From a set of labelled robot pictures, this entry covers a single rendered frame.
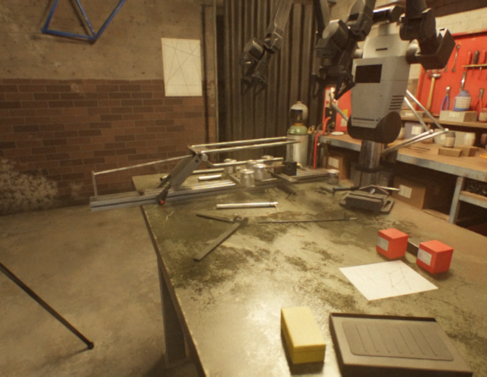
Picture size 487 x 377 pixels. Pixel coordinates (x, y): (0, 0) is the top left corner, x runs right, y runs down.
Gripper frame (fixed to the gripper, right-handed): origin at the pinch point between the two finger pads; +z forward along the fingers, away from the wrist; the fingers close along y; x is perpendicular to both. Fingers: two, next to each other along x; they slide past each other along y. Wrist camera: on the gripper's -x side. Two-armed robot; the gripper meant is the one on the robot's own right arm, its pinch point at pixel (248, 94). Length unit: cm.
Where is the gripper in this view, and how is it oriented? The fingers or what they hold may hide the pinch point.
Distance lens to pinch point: 144.5
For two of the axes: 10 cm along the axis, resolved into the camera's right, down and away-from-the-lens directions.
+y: 5.4, 2.6, -8.0
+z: -4.2, 9.1, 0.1
